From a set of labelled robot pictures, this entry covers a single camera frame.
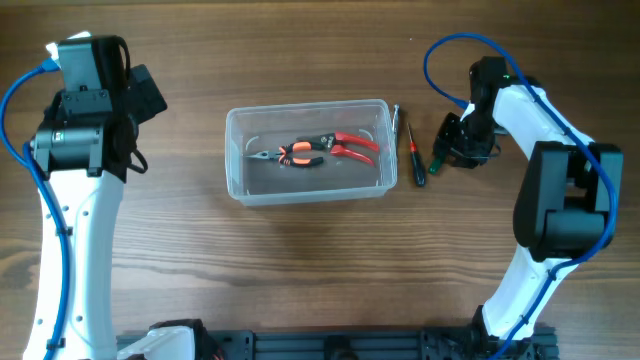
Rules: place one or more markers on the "small silver wrench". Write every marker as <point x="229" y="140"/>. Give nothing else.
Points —
<point x="395" y="119"/>

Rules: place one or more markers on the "clear plastic container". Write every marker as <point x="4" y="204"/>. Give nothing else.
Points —
<point x="310" y="152"/>

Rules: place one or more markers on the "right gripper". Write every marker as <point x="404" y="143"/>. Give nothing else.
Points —
<point x="451" y="138"/>

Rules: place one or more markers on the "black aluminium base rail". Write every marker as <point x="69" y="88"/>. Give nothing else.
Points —
<point x="431" y="343"/>

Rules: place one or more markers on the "green handled screwdriver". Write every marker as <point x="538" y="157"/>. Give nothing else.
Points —
<point x="435" y="165"/>

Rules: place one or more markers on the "orange black long-nose pliers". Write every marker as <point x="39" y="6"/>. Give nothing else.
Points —
<point x="286" y="155"/>

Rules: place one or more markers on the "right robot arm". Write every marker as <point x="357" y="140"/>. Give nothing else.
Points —
<point x="563" y="205"/>

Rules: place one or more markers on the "black red screwdriver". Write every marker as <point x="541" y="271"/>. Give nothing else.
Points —
<point x="418" y="168"/>

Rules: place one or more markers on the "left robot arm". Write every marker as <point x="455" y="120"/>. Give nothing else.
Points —
<point x="80" y="156"/>

